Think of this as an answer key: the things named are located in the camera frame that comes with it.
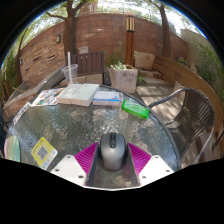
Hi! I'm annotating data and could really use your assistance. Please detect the blue and white box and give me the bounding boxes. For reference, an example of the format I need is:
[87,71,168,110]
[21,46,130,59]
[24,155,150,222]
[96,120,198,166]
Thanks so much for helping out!
[92,90,122,107]

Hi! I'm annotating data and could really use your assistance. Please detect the yellow code card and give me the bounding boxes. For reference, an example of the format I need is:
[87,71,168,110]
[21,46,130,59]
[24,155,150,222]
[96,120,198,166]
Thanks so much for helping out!
[30,136,59,170]

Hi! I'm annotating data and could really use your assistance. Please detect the grey and black computer mouse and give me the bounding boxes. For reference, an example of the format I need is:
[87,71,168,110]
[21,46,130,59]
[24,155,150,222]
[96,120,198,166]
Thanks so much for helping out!
[99,132,128,171]

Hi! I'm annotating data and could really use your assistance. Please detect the white drinking straw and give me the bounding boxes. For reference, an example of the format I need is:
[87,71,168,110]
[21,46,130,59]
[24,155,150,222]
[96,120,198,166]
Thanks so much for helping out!
[67,51,73,84]

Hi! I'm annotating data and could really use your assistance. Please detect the clear plastic cup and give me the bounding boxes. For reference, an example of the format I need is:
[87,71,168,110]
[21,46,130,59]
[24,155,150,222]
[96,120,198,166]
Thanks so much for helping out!
[61,63,79,85]

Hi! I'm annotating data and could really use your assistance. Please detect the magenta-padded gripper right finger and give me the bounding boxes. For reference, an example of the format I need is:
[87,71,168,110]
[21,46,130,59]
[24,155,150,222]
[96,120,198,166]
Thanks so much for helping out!
[124,142,175,187]

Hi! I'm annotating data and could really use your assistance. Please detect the dark wooden slatted bench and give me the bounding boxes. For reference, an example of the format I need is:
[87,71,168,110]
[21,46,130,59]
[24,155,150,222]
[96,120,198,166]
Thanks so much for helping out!
[70,51,105,77]

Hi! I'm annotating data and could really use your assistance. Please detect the green wipes packet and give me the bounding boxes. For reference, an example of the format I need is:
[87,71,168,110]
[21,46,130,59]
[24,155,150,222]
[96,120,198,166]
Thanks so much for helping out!
[120,99,150,120]

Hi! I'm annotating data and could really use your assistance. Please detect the pale stone block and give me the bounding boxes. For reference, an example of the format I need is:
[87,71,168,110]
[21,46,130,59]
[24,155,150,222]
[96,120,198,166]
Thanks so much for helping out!
[134,51,156,71]

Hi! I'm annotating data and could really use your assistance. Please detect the concrete planter with plant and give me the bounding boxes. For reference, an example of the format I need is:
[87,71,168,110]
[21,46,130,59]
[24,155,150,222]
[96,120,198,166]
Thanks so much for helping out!
[109,61,139,94]

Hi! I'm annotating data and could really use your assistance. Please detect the stone raised bed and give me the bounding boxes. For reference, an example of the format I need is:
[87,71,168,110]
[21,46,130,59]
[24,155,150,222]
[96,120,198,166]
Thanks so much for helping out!
[3,66,68,113]

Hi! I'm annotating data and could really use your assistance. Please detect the colourful magazine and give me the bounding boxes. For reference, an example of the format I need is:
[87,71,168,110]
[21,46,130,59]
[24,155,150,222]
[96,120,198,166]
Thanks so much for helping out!
[31,87,66,107]

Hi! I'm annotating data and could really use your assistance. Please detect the round pastel green mouse pad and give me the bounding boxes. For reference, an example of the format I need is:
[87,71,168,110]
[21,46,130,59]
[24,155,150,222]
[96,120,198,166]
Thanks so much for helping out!
[3,134,22,163]

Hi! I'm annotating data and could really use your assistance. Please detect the wooden lamp post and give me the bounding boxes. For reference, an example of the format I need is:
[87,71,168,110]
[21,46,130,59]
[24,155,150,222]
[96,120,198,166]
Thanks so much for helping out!
[124,11,137,66]

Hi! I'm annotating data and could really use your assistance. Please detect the white flat box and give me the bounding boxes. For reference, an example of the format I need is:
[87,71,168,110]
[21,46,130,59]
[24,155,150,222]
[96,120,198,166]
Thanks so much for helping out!
[55,83,100,107]

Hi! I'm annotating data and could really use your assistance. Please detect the slim tree trunk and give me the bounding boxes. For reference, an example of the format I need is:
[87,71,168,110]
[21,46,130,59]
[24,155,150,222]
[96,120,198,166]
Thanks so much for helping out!
[155,2,172,58]

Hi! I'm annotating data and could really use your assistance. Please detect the curved wooden bench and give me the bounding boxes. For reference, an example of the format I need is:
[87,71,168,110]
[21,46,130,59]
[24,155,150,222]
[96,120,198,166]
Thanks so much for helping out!
[153,54,224,148]

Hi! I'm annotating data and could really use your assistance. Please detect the branching tree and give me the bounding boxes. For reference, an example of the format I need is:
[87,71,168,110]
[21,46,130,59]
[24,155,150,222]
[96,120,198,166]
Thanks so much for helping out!
[45,0,98,58]

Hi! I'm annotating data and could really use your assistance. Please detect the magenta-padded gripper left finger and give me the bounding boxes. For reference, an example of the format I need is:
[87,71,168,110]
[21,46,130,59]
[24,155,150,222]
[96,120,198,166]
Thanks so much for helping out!
[49,142,103,187]

